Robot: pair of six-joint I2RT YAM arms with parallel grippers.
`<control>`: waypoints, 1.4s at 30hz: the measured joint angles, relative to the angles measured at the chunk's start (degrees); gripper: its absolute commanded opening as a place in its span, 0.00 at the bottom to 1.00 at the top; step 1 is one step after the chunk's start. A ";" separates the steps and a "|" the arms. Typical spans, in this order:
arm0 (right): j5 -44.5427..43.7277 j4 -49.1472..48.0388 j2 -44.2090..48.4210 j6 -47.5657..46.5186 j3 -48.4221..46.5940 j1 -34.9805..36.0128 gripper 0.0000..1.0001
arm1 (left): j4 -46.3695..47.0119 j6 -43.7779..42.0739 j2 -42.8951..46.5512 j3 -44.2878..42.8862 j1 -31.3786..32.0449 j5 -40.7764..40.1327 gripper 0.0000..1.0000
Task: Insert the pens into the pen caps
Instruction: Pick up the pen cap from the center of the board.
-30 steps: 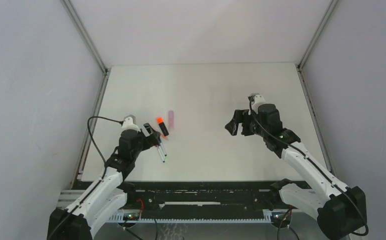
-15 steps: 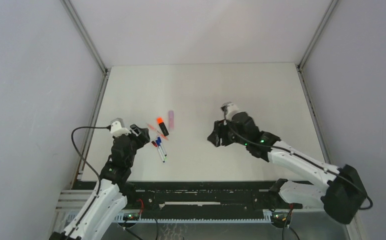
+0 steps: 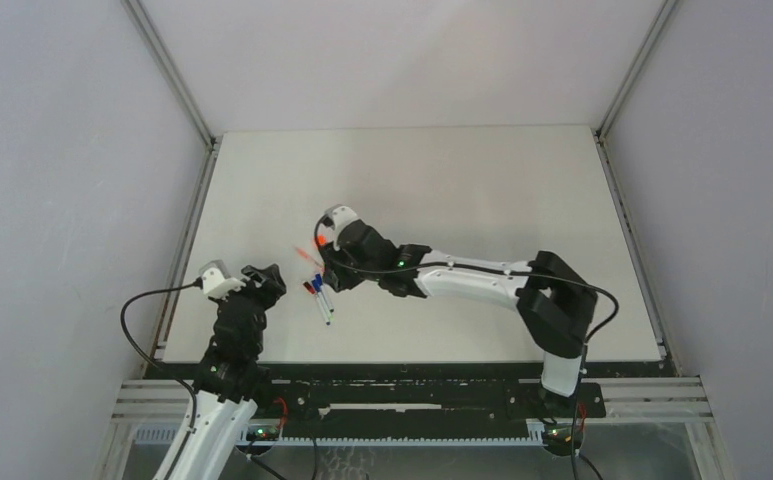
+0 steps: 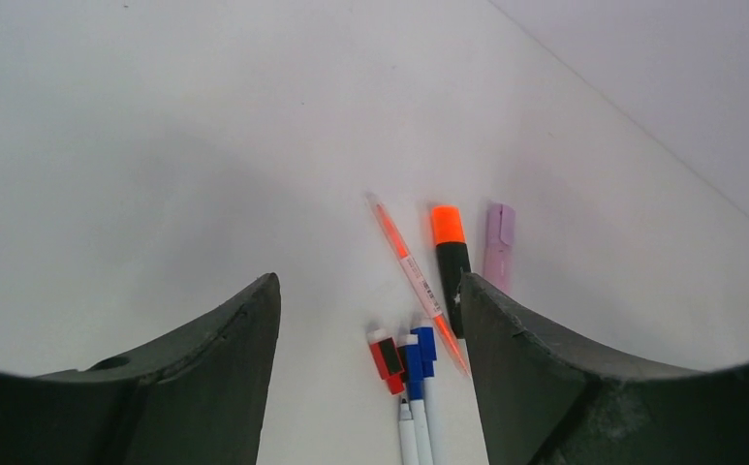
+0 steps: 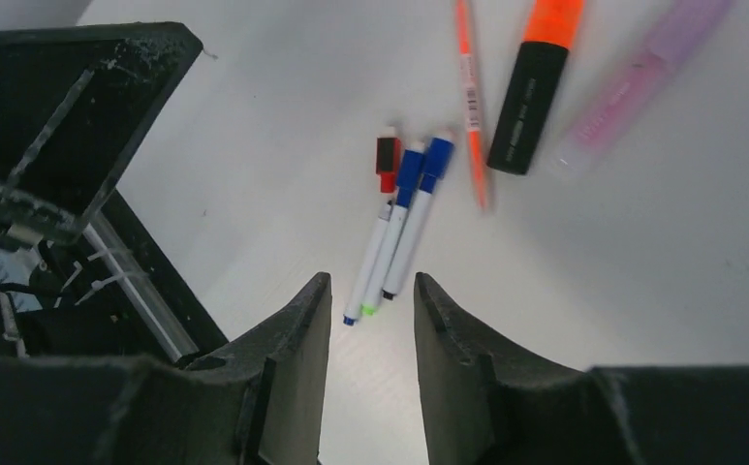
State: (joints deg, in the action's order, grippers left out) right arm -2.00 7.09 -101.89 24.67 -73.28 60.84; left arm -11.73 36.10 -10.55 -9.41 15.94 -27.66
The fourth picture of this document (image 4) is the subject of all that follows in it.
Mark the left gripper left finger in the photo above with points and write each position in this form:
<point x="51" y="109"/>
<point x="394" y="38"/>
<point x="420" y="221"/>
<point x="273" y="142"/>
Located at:
<point x="195" y="395"/>

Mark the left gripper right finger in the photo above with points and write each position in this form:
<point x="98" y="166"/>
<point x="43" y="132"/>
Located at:
<point x="548" y="395"/>

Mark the white pen black end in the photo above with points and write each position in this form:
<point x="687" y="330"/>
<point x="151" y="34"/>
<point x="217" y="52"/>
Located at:
<point x="434" y="423"/>

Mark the pink marker pen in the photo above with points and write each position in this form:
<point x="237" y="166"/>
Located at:
<point x="498" y="266"/>

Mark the orange marker pen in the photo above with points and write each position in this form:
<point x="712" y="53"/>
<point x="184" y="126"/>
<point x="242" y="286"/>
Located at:
<point x="453" y="262"/>

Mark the orange pen cap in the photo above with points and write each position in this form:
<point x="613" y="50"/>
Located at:
<point x="446" y="225"/>

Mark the thin orange pen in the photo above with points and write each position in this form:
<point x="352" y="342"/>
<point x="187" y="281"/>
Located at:
<point x="433" y="311"/>

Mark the clear pen cap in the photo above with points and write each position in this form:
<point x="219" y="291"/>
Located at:
<point x="388" y="227"/>

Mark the white pen green end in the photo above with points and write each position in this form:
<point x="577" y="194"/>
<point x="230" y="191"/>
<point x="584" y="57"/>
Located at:
<point x="422" y="433"/>

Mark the blue eraser pen cap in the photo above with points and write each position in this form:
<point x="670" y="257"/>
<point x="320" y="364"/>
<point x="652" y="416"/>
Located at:
<point x="427" y="346"/>

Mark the white pen blue end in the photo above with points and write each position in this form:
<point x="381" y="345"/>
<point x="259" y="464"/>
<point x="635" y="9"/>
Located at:
<point x="407" y="434"/>

